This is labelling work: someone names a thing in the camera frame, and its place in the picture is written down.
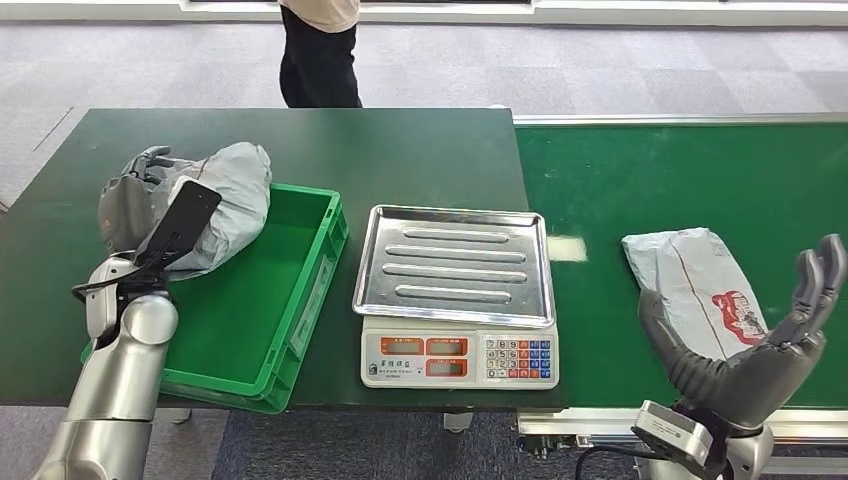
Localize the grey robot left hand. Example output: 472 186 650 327
97 145 175 254

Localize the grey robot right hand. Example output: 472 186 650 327
637 233 848 432

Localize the grey plastic mailer package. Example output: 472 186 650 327
621 227 770 362
142 141 273 281

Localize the green conveyor belt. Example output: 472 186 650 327
513 112 848 480

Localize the green plastic crate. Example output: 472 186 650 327
80 182 350 415

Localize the person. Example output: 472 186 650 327
278 0 364 109

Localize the dark green table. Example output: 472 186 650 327
0 107 568 412

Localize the white electronic scale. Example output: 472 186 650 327
352 204 561 391

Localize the stainless steel scale tray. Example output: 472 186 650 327
352 204 556 330

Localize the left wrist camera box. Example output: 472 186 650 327
135 180 223 270

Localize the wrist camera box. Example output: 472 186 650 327
630 400 715 472
135 180 223 270

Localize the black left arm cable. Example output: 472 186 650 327
71 248 167 304

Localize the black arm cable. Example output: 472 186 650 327
71 248 167 304
574 443 664 480

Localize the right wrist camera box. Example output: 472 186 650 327
630 400 715 472

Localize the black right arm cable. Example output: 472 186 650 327
574 443 664 480

